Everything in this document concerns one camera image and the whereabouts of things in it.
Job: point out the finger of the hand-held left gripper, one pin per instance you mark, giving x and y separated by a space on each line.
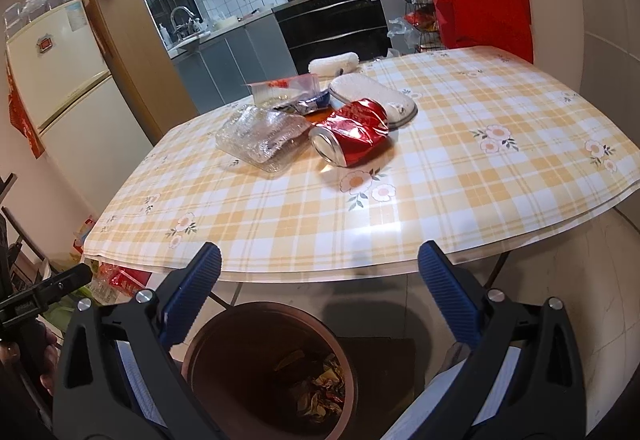
50 290

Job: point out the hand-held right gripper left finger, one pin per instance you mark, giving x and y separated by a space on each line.
192 295

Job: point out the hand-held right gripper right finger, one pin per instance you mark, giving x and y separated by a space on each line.
450 295

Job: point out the brown round trash bin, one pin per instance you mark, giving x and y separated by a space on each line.
220 370

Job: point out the clear plastic food container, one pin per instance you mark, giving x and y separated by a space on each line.
262 137

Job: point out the crushed red soda can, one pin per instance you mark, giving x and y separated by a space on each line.
355 134

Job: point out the person's left hand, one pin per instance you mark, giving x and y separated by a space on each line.
49 367

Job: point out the red snack packets pile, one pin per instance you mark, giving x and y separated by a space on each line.
122 282

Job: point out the cream two-door refrigerator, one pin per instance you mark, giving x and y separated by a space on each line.
65 109

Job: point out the white slipper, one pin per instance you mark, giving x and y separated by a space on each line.
380 99

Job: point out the blue snack wrapper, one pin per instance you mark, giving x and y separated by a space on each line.
310 103

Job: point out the clear plastic bag red label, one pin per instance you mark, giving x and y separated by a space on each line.
282 87

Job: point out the grey kitchen base cabinets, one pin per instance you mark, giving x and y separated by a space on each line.
235 64

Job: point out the white rolled towel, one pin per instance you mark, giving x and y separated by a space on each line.
332 62

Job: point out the clear crumpled plastic bag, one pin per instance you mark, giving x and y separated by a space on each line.
402 32

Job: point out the chrome sink faucet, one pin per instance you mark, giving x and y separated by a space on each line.
181 19

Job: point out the black built-in stove oven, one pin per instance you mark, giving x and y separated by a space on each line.
330 29

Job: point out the metal folding frame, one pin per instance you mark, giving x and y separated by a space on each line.
10 230

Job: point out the red wall hanging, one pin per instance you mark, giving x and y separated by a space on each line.
20 114

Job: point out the wooden door frame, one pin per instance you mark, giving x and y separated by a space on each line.
135 44

